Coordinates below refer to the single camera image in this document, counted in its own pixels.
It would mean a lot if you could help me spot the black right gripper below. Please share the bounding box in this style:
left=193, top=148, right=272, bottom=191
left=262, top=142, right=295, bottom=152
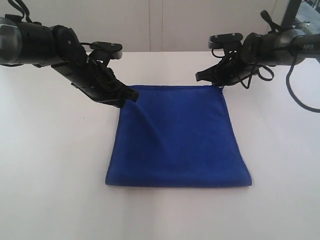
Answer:
left=195, top=52, right=260, bottom=87

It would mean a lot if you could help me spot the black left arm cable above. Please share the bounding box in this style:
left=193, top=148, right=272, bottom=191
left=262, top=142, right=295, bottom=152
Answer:
left=7, top=0, right=32, bottom=23

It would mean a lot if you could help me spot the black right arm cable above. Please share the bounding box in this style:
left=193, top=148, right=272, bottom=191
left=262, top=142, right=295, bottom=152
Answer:
left=239, top=9, right=320, bottom=113

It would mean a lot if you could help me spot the blue towel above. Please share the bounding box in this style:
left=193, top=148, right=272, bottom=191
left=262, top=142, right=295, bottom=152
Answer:
left=105, top=85, right=252, bottom=188

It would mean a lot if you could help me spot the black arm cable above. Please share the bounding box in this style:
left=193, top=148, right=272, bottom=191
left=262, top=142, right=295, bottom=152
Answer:
left=7, top=0, right=32, bottom=23
left=239, top=9, right=320, bottom=113

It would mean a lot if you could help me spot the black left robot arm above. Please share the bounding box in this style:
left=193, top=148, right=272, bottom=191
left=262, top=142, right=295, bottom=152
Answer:
left=0, top=14, right=139, bottom=108

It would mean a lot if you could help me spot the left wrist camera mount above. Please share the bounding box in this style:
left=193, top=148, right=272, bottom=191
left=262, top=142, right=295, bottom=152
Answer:
left=89, top=41, right=123, bottom=63

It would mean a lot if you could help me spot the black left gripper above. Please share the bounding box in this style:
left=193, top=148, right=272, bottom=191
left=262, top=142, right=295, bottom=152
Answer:
left=51, top=55, right=139, bottom=109

